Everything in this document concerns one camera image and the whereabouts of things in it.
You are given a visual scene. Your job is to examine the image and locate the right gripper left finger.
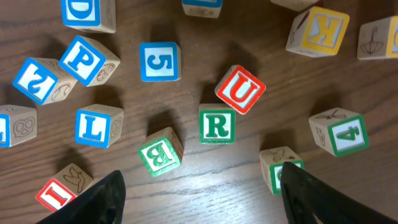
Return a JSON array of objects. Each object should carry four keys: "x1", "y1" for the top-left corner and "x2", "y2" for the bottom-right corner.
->
[{"x1": 37, "y1": 170, "x2": 126, "y2": 224}]

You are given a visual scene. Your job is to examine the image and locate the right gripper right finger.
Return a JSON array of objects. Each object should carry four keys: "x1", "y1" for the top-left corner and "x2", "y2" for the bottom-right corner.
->
[{"x1": 280, "y1": 162, "x2": 397, "y2": 224}]

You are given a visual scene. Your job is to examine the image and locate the green R block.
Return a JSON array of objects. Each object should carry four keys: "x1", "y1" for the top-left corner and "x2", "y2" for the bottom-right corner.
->
[{"x1": 199, "y1": 103, "x2": 236, "y2": 144}]

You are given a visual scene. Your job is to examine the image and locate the red I block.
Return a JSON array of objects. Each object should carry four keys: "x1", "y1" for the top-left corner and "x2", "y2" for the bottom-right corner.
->
[{"x1": 35, "y1": 163, "x2": 93, "y2": 212}]

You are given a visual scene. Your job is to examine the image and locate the green J block bottom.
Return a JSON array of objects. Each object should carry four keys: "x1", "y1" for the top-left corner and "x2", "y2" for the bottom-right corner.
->
[{"x1": 259, "y1": 146, "x2": 304, "y2": 195}]

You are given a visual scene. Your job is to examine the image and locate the green 4 block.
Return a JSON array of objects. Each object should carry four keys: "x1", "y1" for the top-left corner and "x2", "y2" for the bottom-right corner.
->
[{"x1": 308, "y1": 107, "x2": 369, "y2": 157}]

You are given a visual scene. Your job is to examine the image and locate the blue L block right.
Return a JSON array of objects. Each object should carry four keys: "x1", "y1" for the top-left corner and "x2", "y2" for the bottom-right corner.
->
[{"x1": 75, "y1": 104, "x2": 124, "y2": 148}]

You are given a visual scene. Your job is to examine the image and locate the blue l block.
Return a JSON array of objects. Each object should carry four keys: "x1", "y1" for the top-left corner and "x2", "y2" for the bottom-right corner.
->
[
  {"x1": 1, "y1": 105, "x2": 37, "y2": 148},
  {"x1": 75, "y1": 104, "x2": 124, "y2": 148}
]

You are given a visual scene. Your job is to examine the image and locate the green B block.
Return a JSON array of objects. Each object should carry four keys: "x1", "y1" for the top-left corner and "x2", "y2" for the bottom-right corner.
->
[{"x1": 138, "y1": 127, "x2": 184, "y2": 177}]

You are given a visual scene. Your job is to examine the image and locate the blue L block left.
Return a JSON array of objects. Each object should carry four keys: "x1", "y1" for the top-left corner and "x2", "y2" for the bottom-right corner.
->
[{"x1": 1, "y1": 105, "x2": 37, "y2": 148}]

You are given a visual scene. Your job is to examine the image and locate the red U block right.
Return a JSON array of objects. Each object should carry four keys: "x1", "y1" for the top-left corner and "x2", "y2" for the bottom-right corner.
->
[{"x1": 215, "y1": 65, "x2": 266, "y2": 115}]

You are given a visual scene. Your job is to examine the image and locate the blue 2 block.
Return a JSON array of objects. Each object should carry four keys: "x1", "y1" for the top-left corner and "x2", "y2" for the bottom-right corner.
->
[{"x1": 12, "y1": 57, "x2": 77, "y2": 105}]

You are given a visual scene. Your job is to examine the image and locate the blue P block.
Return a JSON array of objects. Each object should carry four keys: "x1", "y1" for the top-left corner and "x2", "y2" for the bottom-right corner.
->
[{"x1": 59, "y1": 35, "x2": 121, "y2": 87}]

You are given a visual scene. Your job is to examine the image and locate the blue 5 block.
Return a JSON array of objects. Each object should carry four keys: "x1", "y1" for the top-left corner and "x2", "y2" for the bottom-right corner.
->
[{"x1": 139, "y1": 42, "x2": 182, "y2": 82}]

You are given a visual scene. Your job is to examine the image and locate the yellow K block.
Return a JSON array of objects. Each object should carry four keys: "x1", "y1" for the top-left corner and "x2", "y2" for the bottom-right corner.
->
[{"x1": 285, "y1": 6, "x2": 349, "y2": 58}]

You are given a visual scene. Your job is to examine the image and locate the yellow G block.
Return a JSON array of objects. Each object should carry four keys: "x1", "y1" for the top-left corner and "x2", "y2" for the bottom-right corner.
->
[{"x1": 357, "y1": 16, "x2": 397, "y2": 60}]

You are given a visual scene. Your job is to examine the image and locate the blue D block left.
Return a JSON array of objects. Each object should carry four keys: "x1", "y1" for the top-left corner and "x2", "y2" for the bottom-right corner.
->
[{"x1": 60, "y1": 0, "x2": 116, "y2": 34}]

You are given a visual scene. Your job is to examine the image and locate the blue d block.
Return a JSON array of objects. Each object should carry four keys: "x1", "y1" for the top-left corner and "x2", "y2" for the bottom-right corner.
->
[
  {"x1": 60, "y1": 0, "x2": 116, "y2": 34},
  {"x1": 182, "y1": 0, "x2": 223, "y2": 18}
]

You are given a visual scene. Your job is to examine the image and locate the red M block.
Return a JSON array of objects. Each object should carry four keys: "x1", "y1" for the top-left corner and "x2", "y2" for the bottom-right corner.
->
[{"x1": 270, "y1": 0, "x2": 320, "y2": 11}]

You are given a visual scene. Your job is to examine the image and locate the blue D block right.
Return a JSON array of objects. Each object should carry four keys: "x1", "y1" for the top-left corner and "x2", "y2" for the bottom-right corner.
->
[{"x1": 182, "y1": 0, "x2": 223, "y2": 18}]

